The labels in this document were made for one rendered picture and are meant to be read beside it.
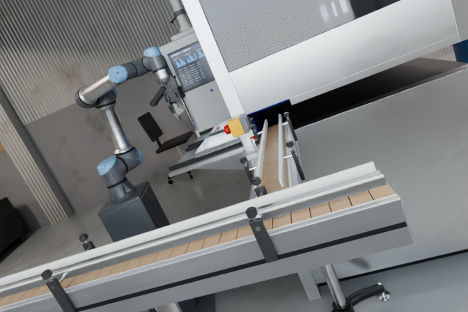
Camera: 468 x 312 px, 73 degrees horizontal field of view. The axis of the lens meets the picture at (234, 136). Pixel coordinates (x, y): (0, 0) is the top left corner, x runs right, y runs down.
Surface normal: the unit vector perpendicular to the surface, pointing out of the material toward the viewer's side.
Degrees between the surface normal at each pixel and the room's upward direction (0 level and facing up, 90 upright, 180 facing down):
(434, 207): 90
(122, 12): 90
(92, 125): 90
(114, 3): 90
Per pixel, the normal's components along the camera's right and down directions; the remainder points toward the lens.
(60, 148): 0.07, 0.21
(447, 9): -0.14, 0.29
